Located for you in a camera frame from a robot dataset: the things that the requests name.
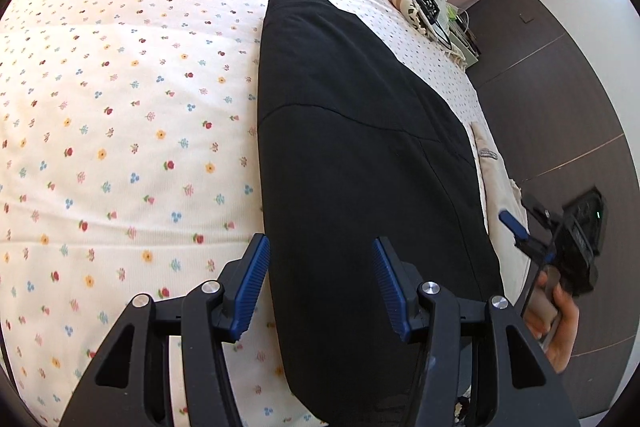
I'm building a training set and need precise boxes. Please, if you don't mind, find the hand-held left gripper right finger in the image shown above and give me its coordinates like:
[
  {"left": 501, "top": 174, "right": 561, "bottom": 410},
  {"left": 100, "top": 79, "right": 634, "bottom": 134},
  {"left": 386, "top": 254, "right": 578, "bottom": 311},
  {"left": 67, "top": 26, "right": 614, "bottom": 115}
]
[{"left": 372, "top": 236, "right": 581, "bottom": 427}]

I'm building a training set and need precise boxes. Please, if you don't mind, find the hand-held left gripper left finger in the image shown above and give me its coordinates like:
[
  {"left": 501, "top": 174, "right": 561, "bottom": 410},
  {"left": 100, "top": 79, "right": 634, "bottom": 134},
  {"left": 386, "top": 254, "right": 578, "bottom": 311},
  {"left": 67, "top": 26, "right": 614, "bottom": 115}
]
[{"left": 59, "top": 233, "right": 272, "bottom": 427}]

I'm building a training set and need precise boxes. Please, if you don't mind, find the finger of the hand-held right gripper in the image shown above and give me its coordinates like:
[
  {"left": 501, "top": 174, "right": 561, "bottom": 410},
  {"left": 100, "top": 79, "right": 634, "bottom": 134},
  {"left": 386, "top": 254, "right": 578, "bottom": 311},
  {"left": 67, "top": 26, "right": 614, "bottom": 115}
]
[
  {"left": 499, "top": 208, "right": 553, "bottom": 265},
  {"left": 520, "top": 193, "right": 563, "bottom": 233}
]

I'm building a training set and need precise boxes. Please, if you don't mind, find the black jacket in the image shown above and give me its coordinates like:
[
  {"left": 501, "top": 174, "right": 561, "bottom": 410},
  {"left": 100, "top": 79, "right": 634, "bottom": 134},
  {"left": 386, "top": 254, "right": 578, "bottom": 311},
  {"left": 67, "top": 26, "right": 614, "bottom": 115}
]
[{"left": 255, "top": 0, "right": 505, "bottom": 427}]

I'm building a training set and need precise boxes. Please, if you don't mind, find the person's right hand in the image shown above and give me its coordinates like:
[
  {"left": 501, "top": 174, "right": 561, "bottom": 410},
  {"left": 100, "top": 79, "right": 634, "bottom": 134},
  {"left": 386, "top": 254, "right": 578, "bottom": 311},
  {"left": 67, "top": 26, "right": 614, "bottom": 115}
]
[{"left": 522, "top": 269, "right": 581, "bottom": 370}]

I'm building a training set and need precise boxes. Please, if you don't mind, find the cream folded garment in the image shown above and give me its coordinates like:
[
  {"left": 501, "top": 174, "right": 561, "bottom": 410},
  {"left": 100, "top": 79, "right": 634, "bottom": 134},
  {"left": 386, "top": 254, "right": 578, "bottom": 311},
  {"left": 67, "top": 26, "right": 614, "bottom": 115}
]
[{"left": 470, "top": 121, "right": 532, "bottom": 308}]

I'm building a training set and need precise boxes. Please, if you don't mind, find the white nightstand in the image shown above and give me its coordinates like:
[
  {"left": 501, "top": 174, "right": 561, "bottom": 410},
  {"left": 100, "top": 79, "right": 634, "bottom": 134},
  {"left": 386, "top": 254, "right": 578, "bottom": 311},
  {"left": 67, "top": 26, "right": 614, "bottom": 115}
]
[{"left": 450, "top": 7, "right": 483, "bottom": 70}]

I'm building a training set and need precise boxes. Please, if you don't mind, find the floral white bed sheet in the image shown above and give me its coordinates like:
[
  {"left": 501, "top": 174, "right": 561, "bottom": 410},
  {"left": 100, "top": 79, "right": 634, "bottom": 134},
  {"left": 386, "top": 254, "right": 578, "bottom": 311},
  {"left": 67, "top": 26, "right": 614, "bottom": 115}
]
[{"left": 0, "top": 0, "right": 493, "bottom": 427}]

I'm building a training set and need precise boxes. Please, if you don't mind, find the black cable bundle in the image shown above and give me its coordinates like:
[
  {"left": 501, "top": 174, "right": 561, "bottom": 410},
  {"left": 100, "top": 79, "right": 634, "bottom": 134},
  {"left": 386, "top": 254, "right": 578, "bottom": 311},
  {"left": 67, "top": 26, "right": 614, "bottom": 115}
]
[{"left": 405, "top": 0, "right": 451, "bottom": 45}]

